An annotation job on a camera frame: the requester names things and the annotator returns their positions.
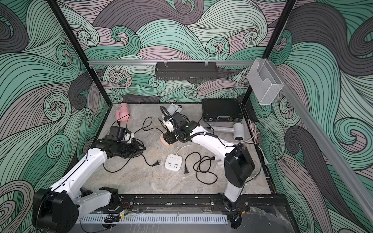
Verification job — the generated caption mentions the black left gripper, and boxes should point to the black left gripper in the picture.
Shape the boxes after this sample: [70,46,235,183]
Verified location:
[116,139,146,158]

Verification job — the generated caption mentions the black cable of pink dryer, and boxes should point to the black cable of pink dryer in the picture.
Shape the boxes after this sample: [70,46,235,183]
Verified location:
[110,113,164,137]

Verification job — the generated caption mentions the black cable of front dryer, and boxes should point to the black cable of front dryer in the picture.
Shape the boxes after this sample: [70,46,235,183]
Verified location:
[183,151,219,185]

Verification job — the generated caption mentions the black cable of green dryer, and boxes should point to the black cable of green dryer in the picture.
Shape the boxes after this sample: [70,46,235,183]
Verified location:
[102,142,161,174]

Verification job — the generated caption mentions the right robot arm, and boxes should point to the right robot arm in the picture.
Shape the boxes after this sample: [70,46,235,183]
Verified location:
[162,111,255,205]

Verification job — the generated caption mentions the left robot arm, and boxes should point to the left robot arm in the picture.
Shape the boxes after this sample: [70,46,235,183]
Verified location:
[32,126,146,233]

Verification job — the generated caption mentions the round pink power strip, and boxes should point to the round pink power strip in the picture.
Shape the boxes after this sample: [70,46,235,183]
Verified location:
[160,136,169,146]

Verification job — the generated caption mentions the pink hair dryer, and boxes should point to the pink hair dryer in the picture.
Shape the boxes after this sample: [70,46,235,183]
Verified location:
[116,103,130,122]

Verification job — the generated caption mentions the white square power strip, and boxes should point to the white square power strip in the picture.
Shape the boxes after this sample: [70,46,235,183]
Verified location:
[165,154,183,171]

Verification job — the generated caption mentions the black ribbed carrying case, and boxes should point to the black ribbed carrying case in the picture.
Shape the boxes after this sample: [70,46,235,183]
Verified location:
[202,99,243,122]

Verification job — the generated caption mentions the white power strip cable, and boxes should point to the white power strip cable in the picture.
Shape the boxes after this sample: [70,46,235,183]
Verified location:
[174,144,199,155]

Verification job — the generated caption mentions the white hair dryer straight handle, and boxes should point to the white hair dryer straight handle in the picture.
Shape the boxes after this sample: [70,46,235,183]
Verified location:
[207,123,245,141]

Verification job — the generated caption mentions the black wall shelf tray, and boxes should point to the black wall shelf tray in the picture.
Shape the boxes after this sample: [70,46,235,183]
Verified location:
[155,63,218,81]

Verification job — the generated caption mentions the black left corner post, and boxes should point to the black left corner post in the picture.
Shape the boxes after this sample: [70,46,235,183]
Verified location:
[46,0,113,107]

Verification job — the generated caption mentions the pink power strip cable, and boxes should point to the pink power strip cable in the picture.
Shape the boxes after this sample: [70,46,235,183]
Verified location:
[233,118,270,167]

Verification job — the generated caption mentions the black corner frame post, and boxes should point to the black corner frame post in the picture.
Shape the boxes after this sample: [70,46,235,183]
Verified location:
[242,1,296,106]

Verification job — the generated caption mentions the aluminium wall rail back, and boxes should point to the aluminium wall rail back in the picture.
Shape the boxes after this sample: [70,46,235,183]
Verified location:
[88,59,254,67]

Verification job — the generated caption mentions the aluminium wall rail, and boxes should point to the aluminium wall rail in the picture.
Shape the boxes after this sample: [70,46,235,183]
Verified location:
[88,59,254,67]
[268,61,373,222]

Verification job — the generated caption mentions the white slotted cable duct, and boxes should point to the white slotted cable duct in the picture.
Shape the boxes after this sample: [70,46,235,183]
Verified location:
[80,214,228,225]

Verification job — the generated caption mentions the clear plastic wall holder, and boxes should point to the clear plastic wall holder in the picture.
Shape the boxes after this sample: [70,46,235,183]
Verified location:
[246,59,284,105]

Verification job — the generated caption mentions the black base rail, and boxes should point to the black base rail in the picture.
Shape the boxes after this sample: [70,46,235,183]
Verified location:
[118,194,290,214]

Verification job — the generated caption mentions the aluminium wall rail right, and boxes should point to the aluminium wall rail right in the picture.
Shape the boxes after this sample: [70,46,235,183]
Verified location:
[268,61,373,222]

